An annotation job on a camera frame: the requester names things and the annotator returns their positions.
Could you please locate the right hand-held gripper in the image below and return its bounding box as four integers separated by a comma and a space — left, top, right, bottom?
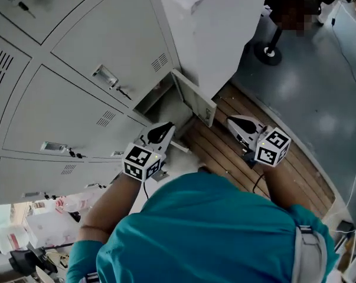
227, 114, 292, 169

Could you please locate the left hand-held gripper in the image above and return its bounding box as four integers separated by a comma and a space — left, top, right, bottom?
122, 121, 177, 183

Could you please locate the grey metal locker cabinet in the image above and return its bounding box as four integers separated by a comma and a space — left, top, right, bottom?
0, 0, 217, 206

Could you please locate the person's left forearm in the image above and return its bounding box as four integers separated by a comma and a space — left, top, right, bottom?
76, 172, 143, 244

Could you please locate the person's right forearm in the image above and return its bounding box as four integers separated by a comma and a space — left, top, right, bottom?
264, 161, 292, 211

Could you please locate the brown wooden slat platform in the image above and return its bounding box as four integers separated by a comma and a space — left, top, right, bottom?
179, 80, 337, 219

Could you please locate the black wheeled rack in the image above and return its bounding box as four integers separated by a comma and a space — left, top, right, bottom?
253, 0, 344, 67

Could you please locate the large white box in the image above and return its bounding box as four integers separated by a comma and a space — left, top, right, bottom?
155, 0, 270, 98

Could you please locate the person's teal shirt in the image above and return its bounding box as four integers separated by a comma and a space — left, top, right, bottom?
65, 172, 340, 283

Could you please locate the white water dispenser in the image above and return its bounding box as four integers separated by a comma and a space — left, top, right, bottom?
24, 209, 80, 247

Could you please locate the clear dispenser water bottle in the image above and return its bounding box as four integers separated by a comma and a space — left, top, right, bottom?
0, 224, 38, 255

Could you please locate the dark office chair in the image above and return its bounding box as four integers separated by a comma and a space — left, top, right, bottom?
8, 245, 58, 275

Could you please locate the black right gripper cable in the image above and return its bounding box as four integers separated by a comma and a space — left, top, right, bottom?
250, 173, 266, 193

